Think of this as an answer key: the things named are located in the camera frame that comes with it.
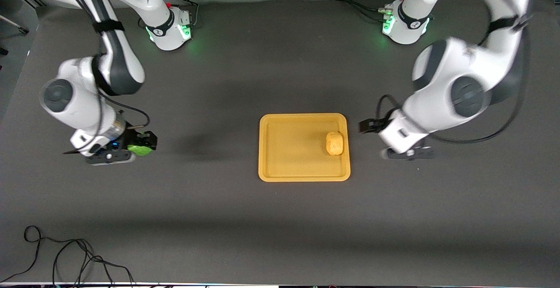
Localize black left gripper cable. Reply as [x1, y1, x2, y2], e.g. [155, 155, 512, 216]
[375, 17, 528, 145]

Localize yellow potato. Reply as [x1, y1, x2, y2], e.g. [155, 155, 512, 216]
[325, 131, 344, 156]

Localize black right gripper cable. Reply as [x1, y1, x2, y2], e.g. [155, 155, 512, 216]
[97, 91, 151, 132]

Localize yellow plastic tray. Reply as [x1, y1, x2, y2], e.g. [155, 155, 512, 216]
[258, 113, 351, 183]

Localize loose black cable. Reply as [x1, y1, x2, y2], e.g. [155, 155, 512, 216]
[0, 225, 136, 288]

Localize black left arm base cables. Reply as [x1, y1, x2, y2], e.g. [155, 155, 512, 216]
[330, 0, 411, 22]

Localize green apple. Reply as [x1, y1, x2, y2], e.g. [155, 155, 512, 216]
[127, 144, 153, 157]

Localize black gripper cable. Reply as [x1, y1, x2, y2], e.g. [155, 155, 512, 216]
[97, 91, 151, 132]
[375, 17, 528, 145]

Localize black arm base cables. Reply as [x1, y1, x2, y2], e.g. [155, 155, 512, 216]
[330, 0, 411, 22]
[158, 0, 200, 29]

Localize black right arm base cables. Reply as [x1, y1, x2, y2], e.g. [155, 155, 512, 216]
[158, 0, 200, 29]

